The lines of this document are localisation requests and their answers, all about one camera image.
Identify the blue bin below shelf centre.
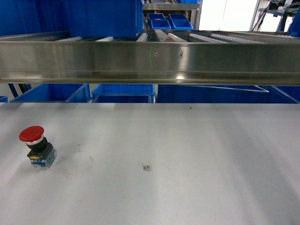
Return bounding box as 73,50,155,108
92,84,155,103

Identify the blue bin below shelf left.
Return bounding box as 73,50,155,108
10,84,91,103

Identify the red mushroom push button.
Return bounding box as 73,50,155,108
19,126,57,168

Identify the stainless steel shelf rail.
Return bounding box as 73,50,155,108
0,30,300,86

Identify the blue bin below shelf right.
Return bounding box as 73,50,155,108
156,84,300,104

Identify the small blue bin on rack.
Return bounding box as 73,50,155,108
168,14,194,30
147,13,171,30

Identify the large blue crate upper left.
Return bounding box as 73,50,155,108
0,0,143,38

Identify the background metal rack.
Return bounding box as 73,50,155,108
142,0,203,30

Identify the small QR code sticker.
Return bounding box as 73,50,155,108
142,163,152,171

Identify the blue bin below shelf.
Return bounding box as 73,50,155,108
156,84,300,104
10,84,91,103
92,84,155,103

